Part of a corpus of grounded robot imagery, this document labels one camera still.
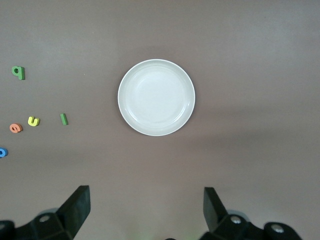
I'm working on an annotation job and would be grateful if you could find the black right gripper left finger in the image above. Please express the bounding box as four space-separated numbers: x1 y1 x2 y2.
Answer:
0 185 91 240

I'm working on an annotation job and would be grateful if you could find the orange foam letter e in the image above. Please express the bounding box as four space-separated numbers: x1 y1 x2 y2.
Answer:
9 122 24 134

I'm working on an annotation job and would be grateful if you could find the green foam letter q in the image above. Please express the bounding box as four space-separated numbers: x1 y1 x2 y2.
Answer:
11 65 26 81

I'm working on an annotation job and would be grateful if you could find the beige round plate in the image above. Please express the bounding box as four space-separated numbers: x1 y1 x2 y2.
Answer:
117 58 196 137

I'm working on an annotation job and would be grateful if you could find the yellow foam letter u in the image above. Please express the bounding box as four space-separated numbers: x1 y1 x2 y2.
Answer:
27 116 41 127

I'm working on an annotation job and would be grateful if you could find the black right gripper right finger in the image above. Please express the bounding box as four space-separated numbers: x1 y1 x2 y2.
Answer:
199 186 302 240

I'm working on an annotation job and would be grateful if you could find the brown table cover sheet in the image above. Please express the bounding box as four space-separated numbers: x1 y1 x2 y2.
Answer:
0 0 320 240

